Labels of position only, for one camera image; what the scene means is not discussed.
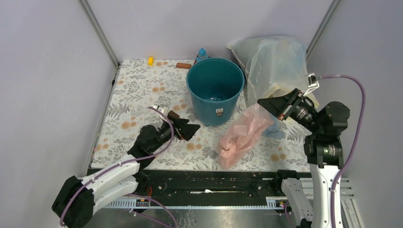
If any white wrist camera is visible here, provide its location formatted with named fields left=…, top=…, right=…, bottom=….
left=152, top=105, right=169, bottom=118
left=304, top=73, right=319, bottom=96

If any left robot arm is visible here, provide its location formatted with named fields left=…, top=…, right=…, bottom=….
left=51, top=117, right=200, bottom=228

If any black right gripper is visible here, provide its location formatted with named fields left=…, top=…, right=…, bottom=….
left=258, top=87, right=322, bottom=133

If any orange-brown wooden block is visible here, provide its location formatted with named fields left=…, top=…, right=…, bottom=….
left=176, top=63, right=192, bottom=69

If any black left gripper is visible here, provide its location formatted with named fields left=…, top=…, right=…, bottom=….
left=150, top=114, right=200, bottom=152

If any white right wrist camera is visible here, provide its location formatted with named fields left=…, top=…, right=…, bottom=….
left=304, top=73, right=319, bottom=96

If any blue plastic trash bag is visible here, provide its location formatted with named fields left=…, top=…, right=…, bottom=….
left=262, top=118, right=288, bottom=140

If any pink plastic trash bag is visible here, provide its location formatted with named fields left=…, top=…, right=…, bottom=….
left=216, top=104, right=274, bottom=170

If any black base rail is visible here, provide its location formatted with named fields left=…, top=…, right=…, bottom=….
left=84, top=169, right=312, bottom=209

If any floral table mat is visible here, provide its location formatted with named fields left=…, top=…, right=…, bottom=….
left=90, top=59, right=309, bottom=172

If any yellow toy block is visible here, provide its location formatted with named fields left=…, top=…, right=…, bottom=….
left=148, top=57, right=154, bottom=66

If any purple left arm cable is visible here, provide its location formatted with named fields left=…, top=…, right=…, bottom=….
left=59, top=106, right=179, bottom=228

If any teal plastic trash bin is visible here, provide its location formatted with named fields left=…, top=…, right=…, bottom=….
left=186, top=58, right=245, bottom=126

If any large translucent bag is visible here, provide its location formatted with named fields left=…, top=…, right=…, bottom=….
left=227, top=36, right=308, bottom=106

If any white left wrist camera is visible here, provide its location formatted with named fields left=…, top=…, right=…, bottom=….
left=152, top=105, right=169, bottom=118

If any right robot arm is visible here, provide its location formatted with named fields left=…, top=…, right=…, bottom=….
left=258, top=89, right=350, bottom=228

